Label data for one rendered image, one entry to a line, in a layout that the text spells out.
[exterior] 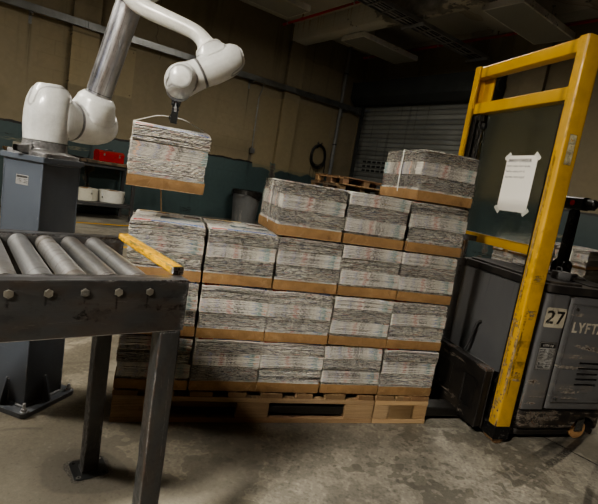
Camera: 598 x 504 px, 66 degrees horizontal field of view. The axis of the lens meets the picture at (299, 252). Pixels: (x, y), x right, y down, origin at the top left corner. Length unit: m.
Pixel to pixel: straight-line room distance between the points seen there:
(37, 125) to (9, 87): 6.37
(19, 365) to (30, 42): 6.77
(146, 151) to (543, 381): 2.07
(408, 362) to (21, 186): 1.79
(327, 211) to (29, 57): 6.96
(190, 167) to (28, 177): 0.59
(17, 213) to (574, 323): 2.47
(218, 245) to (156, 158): 0.41
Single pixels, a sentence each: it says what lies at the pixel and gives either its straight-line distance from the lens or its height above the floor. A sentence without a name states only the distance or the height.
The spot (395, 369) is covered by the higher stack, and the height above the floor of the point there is 0.27.
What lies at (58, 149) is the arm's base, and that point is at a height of 1.04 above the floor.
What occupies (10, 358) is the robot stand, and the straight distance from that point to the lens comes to 2.17.
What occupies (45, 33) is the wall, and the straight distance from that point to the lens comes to 8.52.
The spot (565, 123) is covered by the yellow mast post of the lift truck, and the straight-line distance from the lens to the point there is 2.32.
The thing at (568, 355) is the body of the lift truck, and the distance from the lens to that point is 2.63.
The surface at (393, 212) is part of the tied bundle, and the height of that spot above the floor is 1.00.
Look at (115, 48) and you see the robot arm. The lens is 2.11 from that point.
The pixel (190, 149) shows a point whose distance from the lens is 1.82.
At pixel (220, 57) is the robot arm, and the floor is 1.43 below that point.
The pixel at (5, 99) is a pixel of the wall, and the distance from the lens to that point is 8.34.
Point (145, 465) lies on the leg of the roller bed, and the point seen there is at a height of 0.35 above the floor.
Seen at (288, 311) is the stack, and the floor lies 0.52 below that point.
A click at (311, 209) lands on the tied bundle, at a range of 1.92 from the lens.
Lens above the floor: 1.06
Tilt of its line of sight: 8 degrees down
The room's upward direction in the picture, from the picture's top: 9 degrees clockwise
